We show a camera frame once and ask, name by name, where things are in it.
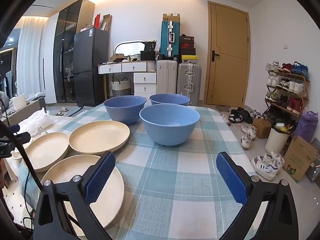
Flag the flat cardboard box green print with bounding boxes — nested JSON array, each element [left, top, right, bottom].
[[284, 136, 318, 183]]

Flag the small brown box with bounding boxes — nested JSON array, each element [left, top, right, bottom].
[[252, 118, 272, 139]]

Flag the white trash bin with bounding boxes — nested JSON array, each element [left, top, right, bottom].
[[265, 124, 293, 155]]

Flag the cream plate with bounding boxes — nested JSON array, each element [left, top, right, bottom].
[[40, 154, 125, 232], [23, 131, 70, 173], [69, 120, 130, 155]]

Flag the dark glass cabinet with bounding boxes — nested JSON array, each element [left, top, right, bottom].
[[53, 0, 95, 103]]

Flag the woven laundry basket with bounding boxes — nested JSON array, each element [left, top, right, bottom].
[[111, 78, 132, 97]]

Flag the black bag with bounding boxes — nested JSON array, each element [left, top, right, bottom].
[[140, 41, 158, 61]]

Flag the white textured pouch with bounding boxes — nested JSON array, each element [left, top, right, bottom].
[[19, 110, 55, 137]]

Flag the oval mirror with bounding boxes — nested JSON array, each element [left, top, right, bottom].
[[114, 39, 145, 58]]

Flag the blue bowl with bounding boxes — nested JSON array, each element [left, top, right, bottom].
[[149, 93, 191, 107], [139, 104, 200, 146], [103, 95, 147, 125]]

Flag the clear plastic stand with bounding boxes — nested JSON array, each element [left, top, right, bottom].
[[35, 126, 49, 138]]

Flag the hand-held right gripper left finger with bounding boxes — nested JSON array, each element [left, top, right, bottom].
[[32, 151, 117, 240]]

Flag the wooden door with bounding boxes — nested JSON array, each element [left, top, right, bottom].
[[204, 1, 250, 108]]

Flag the white wardrobe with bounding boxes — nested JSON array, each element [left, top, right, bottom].
[[40, 12, 60, 104]]

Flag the hanging clothes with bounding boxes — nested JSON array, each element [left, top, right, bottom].
[[0, 70, 15, 98]]

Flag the black and white rug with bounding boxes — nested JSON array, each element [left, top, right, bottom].
[[69, 105, 105, 117]]

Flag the teal suitcase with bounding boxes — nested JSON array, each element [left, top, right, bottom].
[[160, 21, 181, 58]]

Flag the white dressing table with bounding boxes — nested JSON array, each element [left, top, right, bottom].
[[98, 61, 158, 100]]

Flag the cardboard box with black label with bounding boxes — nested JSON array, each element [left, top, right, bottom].
[[162, 13, 181, 23]]

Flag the white curtain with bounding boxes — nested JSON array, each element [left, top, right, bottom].
[[16, 16, 49, 98]]

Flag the white suitcase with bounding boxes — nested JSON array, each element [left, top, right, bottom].
[[156, 60, 178, 95]]

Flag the grey sofa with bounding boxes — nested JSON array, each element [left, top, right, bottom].
[[0, 91, 47, 130]]

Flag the wooden shoe rack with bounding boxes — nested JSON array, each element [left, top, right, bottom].
[[265, 61, 310, 118]]

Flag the teal checked tablecloth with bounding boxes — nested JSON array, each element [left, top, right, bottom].
[[19, 102, 269, 240]]

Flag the silver suitcase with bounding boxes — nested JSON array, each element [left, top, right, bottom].
[[177, 62, 202, 103]]

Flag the black cable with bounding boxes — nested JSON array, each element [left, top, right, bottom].
[[0, 121, 45, 195]]

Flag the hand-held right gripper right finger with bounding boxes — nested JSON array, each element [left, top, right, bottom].
[[216, 151, 299, 240]]

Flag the shiny foil bag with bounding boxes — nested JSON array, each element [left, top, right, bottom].
[[306, 155, 320, 183]]

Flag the black shoe box red logo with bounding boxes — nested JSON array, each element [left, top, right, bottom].
[[179, 34, 195, 48]]

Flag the purple bag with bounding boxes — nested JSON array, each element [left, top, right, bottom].
[[293, 111, 318, 144]]

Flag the dark grey fridge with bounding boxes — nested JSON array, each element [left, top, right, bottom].
[[73, 27, 110, 107]]

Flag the group of sneakers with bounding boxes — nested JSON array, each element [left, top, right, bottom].
[[220, 106, 285, 182]]

